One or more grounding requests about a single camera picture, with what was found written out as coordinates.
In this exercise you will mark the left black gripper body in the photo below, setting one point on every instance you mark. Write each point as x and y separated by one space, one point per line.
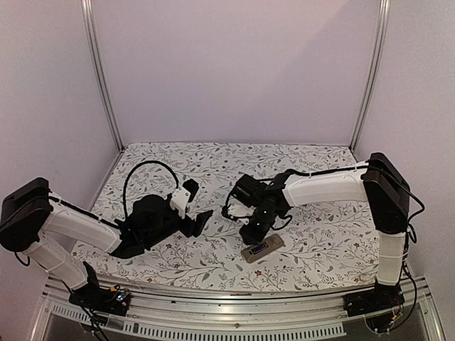
188 229

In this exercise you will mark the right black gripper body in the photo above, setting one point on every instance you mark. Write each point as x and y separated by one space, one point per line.
265 221

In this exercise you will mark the black battery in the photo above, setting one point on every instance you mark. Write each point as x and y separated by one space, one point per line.
259 248

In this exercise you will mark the white remote control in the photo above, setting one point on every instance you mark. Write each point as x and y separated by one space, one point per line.
274 242

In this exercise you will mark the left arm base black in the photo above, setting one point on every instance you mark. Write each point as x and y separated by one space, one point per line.
114 300

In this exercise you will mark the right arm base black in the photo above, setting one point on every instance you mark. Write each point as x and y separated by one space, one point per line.
380 297

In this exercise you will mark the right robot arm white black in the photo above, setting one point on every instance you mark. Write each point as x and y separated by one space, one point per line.
374 181

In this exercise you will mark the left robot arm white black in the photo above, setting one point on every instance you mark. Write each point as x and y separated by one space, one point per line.
33 212

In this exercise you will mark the floral patterned table mat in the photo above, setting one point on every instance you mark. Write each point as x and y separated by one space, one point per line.
326 245

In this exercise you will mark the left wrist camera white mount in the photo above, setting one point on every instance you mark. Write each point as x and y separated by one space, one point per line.
182 196

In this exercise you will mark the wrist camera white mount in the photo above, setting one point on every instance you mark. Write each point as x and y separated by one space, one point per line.
182 196
237 213

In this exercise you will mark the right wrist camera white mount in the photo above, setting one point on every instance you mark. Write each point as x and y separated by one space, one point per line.
237 213

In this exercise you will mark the front aluminium rail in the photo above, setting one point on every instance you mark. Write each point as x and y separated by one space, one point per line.
159 312

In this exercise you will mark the left aluminium frame post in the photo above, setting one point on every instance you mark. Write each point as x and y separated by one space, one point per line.
95 54

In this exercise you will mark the aluminium frame post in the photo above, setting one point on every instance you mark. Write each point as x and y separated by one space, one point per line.
378 46
95 54

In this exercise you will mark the right aluminium frame post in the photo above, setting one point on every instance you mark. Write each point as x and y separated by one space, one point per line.
378 46

